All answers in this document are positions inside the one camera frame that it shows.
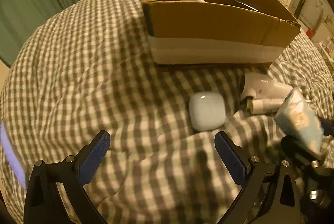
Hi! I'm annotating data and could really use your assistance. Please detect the blue tissue packet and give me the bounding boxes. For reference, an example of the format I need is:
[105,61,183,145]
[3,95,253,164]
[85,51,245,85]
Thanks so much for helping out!
[274,89,324,155]

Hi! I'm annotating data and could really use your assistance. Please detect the white hair dryer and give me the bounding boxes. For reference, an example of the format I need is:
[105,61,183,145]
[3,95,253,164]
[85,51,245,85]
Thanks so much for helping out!
[239,72,293,115]

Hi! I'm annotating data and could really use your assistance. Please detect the light blue earbuds case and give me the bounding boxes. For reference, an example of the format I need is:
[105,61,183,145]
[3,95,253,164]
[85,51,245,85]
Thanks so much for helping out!
[189,91,226,132]

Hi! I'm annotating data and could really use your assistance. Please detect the brown cardboard box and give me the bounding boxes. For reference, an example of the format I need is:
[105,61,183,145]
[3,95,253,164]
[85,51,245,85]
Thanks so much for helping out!
[142,0,300,65]

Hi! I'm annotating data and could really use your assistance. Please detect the smartphone with lit screen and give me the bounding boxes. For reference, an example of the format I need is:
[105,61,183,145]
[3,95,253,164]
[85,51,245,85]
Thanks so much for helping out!
[1,120,27,190]

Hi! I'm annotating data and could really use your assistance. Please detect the red bottle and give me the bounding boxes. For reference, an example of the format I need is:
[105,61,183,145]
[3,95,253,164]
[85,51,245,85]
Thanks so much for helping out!
[306,28,314,39]

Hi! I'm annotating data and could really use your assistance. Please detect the grey white checkered duvet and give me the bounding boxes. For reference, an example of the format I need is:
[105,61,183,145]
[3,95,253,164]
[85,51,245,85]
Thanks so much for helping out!
[0,0,334,224]

